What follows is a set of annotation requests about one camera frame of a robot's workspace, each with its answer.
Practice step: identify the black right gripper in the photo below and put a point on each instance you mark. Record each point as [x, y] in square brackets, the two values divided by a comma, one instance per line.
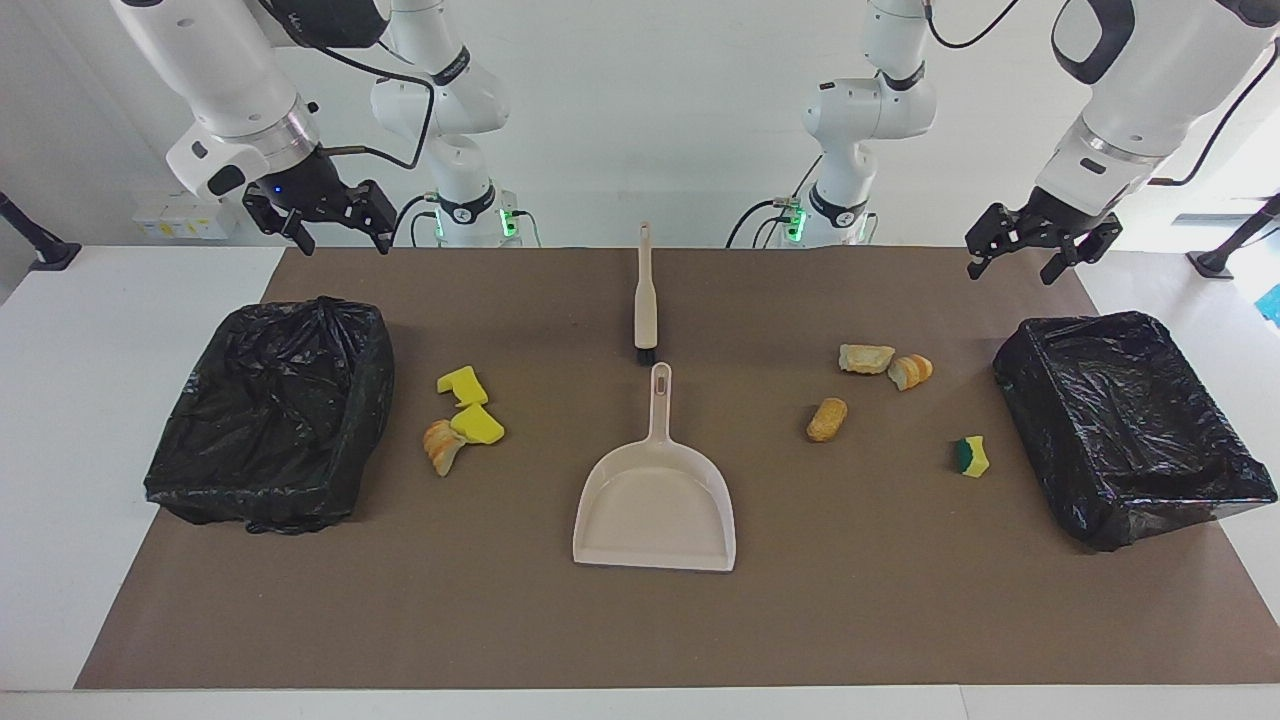
[310, 185]

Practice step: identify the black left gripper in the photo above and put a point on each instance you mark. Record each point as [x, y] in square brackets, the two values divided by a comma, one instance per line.
[1055, 222]

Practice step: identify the striped orange croissant piece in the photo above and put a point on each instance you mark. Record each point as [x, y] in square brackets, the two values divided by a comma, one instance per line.
[911, 372]

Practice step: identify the pale bread chunk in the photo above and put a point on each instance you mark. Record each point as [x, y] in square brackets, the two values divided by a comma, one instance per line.
[866, 359]

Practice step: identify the yellow sponge piece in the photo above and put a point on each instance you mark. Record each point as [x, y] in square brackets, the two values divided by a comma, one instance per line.
[462, 386]
[478, 425]

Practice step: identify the yellow green scrub sponge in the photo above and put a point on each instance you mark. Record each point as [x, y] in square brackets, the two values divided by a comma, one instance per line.
[971, 457]

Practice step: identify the pale orange croissant piece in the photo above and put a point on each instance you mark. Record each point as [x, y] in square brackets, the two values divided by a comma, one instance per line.
[441, 448]

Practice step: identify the brown oval bun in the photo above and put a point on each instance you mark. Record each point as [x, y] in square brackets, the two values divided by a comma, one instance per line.
[827, 420]

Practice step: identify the beige plastic dustpan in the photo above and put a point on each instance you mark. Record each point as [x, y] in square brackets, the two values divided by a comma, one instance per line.
[655, 500]

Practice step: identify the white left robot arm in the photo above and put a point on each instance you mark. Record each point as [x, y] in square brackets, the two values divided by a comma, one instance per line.
[1150, 80]

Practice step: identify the bin with black bag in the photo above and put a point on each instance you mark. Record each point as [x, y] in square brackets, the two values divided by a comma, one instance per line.
[270, 420]
[1130, 430]

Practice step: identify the black stand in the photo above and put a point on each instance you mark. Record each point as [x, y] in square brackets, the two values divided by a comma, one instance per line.
[50, 254]
[1215, 264]

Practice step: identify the blue object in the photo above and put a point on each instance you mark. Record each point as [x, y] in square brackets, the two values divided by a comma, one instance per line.
[1272, 305]

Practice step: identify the brown table mat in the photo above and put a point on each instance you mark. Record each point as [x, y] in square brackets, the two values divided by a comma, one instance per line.
[600, 630]

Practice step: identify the white wall socket box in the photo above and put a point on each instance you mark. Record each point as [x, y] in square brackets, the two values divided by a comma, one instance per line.
[185, 216]

